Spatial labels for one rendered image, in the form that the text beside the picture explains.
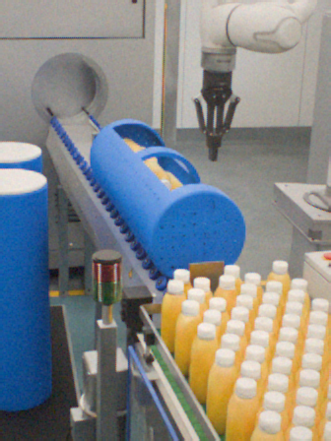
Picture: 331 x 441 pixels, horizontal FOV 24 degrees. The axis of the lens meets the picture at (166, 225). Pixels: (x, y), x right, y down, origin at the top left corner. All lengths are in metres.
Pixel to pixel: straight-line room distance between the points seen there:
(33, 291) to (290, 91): 5.13
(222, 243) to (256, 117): 5.44
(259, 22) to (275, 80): 5.76
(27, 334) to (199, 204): 1.07
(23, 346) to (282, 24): 1.67
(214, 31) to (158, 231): 0.57
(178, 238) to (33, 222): 0.79
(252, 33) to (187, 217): 0.57
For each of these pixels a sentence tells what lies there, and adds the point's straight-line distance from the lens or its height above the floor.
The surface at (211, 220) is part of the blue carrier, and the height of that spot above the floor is 1.15.
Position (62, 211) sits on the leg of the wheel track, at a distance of 4.19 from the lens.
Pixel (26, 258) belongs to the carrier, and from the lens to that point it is 2.88.
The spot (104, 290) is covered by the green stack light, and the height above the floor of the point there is 1.19.
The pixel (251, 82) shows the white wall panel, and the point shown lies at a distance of 7.56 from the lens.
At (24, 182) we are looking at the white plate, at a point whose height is 1.04.
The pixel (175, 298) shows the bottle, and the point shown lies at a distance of 1.97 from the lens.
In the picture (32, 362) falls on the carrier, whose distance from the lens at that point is 3.08.
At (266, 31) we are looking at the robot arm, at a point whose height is 1.69.
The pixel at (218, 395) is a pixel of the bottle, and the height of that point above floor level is 1.00.
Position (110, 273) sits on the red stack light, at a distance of 1.65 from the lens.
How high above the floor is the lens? 1.91
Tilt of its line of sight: 21 degrees down
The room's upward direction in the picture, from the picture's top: 2 degrees clockwise
